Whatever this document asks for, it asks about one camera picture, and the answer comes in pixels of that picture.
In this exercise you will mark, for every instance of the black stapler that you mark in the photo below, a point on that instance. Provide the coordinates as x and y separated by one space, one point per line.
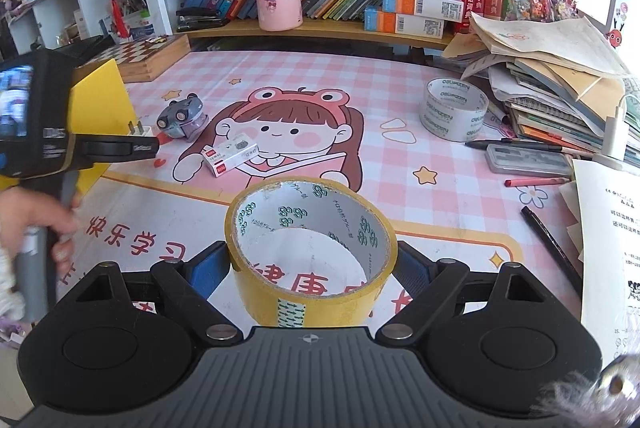
200 19

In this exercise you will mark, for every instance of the grey fluffy pom-pom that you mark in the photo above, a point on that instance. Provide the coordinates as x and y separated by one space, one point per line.
612 383

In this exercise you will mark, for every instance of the yellow tape roll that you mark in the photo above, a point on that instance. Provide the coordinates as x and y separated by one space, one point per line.
260 303

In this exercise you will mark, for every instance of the wooden chessboard box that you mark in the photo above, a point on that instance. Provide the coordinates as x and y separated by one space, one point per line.
150 58

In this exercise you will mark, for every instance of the person's left hand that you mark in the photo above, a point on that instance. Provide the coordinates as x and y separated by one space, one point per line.
35 213

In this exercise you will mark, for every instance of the white printed paper sheet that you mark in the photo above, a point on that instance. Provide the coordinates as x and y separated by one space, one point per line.
610 258

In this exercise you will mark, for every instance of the white frilly cuff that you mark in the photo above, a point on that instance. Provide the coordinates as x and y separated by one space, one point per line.
7 288

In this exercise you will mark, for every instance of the grey pencil case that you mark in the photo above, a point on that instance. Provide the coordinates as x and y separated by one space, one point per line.
527 159

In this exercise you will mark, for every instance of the yellow cardboard box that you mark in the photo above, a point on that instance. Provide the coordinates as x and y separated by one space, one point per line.
100 108

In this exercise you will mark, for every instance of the thick red dictionary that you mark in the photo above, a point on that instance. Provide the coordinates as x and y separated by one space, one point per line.
477 3

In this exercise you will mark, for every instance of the pile of papers and books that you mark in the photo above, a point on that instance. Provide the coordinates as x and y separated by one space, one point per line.
540 73

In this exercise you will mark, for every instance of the white charger plug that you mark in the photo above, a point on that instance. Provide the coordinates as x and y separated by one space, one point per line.
145 132

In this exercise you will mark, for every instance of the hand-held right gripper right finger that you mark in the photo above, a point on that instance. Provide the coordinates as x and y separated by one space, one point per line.
412 273

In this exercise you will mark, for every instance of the grey car-shaped pencil sharpener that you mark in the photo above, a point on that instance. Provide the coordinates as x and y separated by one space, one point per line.
182 118

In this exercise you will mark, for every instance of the black pen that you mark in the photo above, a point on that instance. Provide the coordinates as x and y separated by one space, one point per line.
510 144
550 248

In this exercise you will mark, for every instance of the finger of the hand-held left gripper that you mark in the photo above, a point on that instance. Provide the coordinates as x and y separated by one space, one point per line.
115 148

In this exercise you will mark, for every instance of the small white and red box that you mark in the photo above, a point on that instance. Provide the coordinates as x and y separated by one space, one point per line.
230 156

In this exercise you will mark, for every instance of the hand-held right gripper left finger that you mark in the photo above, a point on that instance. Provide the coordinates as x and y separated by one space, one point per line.
207 273

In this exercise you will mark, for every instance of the pink checked desktop cloth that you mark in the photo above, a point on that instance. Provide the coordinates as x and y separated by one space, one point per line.
400 188

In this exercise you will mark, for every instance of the red crayon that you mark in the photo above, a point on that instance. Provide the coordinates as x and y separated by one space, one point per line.
535 182

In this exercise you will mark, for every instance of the clear tape roll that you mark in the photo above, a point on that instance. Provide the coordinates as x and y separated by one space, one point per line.
452 123

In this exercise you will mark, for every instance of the red tassel ornament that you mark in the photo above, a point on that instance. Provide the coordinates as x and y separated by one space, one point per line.
118 21

